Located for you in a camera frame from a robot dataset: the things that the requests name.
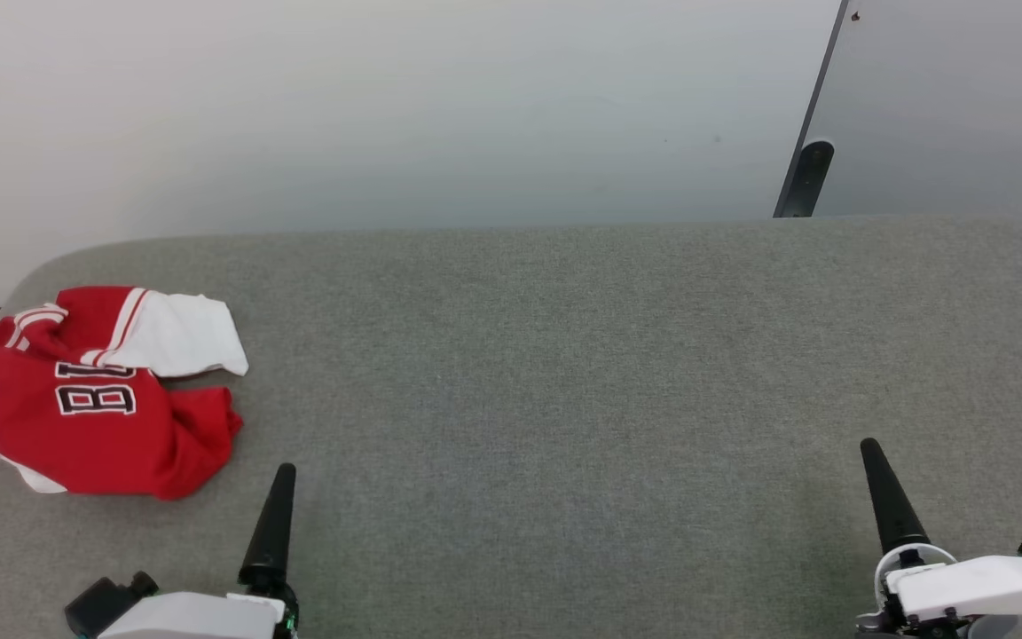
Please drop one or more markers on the red and white basketball jersey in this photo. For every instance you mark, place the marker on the red and white basketball jersey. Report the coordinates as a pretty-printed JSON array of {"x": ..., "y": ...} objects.
[{"x": 94, "y": 444}]

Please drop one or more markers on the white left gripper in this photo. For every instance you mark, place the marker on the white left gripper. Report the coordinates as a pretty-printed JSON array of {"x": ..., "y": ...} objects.
[{"x": 200, "y": 619}]

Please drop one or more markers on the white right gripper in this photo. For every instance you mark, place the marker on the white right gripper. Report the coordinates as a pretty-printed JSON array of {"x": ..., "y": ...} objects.
[{"x": 981, "y": 586}]

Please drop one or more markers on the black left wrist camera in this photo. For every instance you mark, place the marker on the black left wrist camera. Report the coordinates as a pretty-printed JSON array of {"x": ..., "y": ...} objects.
[{"x": 98, "y": 605}]

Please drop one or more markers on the grey partition panel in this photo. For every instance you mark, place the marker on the grey partition panel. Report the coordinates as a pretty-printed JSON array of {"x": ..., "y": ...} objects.
[{"x": 946, "y": 106}]

